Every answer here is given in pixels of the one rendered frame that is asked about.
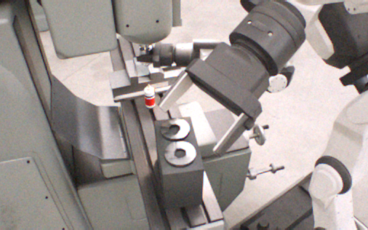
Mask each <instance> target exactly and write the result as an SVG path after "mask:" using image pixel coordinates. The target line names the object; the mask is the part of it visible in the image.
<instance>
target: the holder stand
mask: <svg viewBox="0 0 368 230"><path fill-rule="evenodd" d="M154 128H155V136H156V150H157V158H158V163H159V172H160V177H161V186H162V191H163V196H164V205H165V208H166V209H174V208H179V207H187V206H191V205H200V204H202V198H203V190H204V170H205V169H204V164H203V161H202V158H201V154H200V150H199V146H198V143H197V140H196V136H195V132H194V129H193V122H192V119H191V117H190V116H185V117H179V118H172V119H162V120H156V121H154Z"/></svg>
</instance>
